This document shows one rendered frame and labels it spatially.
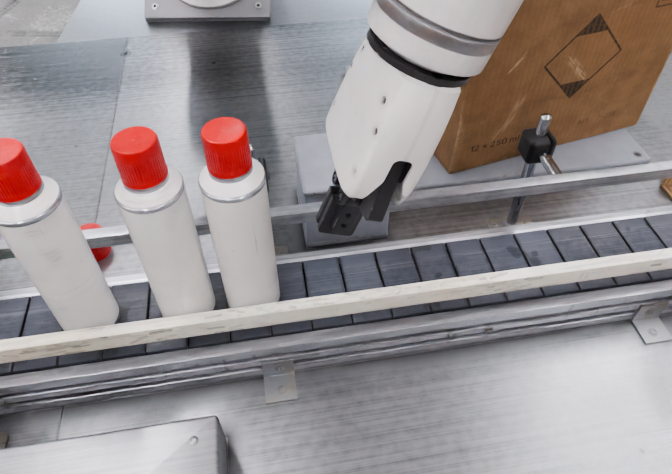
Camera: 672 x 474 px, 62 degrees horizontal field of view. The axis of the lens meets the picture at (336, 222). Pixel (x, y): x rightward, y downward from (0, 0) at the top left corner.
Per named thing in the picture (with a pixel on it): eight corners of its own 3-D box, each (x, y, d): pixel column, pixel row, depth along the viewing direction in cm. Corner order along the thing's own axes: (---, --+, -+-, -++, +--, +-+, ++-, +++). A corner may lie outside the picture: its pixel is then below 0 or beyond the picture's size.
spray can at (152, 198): (160, 334, 52) (89, 167, 37) (163, 289, 55) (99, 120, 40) (217, 326, 52) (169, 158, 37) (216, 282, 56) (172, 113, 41)
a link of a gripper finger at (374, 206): (401, 109, 37) (367, 117, 43) (384, 223, 38) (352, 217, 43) (416, 113, 38) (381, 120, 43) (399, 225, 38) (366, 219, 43)
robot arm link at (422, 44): (367, -42, 37) (351, 0, 39) (400, 20, 31) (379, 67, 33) (473, -8, 40) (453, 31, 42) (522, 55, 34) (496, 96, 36)
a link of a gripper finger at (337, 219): (343, 167, 43) (315, 226, 48) (350, 195, 41) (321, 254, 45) (380, 173, 44) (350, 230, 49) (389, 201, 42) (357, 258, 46)
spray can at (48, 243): (59, 347, 51) (-56, 180, 36) (68, 300, 54) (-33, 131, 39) (118, 338, 51) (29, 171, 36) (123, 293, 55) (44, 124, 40)
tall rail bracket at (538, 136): (516, 263, 64) (558, 152, 52) (493, 218, 69) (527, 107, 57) (543, 260, 64) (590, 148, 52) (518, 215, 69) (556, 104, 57)
